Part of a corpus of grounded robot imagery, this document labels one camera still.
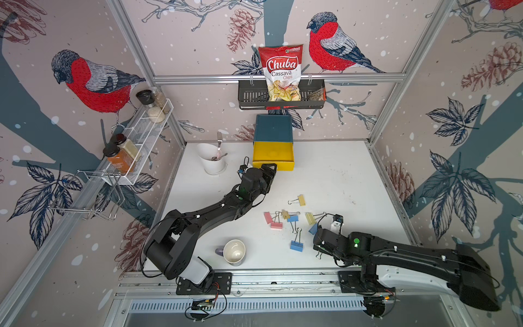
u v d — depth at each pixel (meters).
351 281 0.73
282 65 0.81
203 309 0.71
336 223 0.73
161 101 0.86
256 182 0.65
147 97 0.78
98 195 0.66
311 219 0.90
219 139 1.04
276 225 0.88
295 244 0.83
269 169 0.77
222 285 0.73
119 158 0.63
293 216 0.90
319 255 0.80
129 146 0.69
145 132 0.83
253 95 0.95
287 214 0.91
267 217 0.90
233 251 0.79
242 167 0.81
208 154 1.03
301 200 0.97
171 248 0.43
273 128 0.98
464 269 0.43
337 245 0.59
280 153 0.95
